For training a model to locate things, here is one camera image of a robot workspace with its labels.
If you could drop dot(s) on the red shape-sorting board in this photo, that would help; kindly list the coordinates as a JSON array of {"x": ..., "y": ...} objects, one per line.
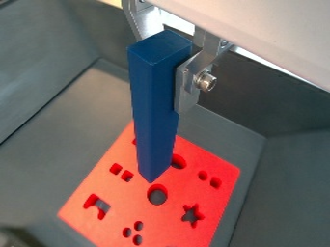
[{"x": 120, "y": 210}]

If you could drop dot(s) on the blue rectangular bar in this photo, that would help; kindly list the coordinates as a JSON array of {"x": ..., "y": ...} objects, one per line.
[{"x": 154, "y": 58}]

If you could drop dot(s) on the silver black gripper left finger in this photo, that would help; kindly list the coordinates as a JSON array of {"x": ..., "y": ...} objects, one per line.
[{"x": 145, "y": 18}]

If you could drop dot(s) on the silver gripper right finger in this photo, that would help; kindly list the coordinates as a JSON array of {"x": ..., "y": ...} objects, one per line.
[{"x": 193, "y": 75}]

